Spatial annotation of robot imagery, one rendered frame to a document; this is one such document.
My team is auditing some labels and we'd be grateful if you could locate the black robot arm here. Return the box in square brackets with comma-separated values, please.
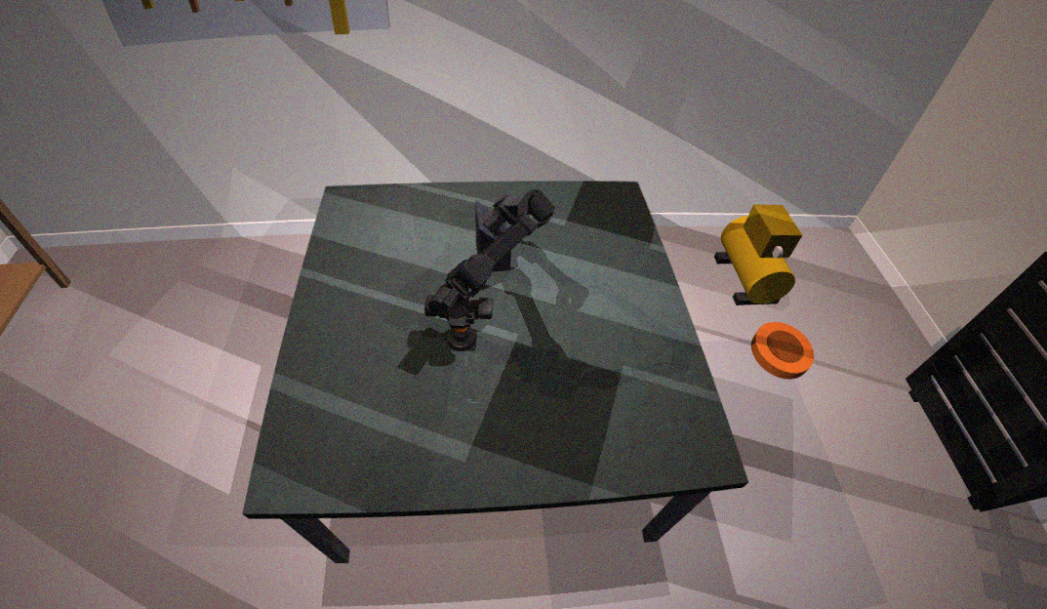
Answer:
[428, 188, 555, 329]

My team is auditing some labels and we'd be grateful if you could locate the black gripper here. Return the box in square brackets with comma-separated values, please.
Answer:
[424, 295, 493, 321]

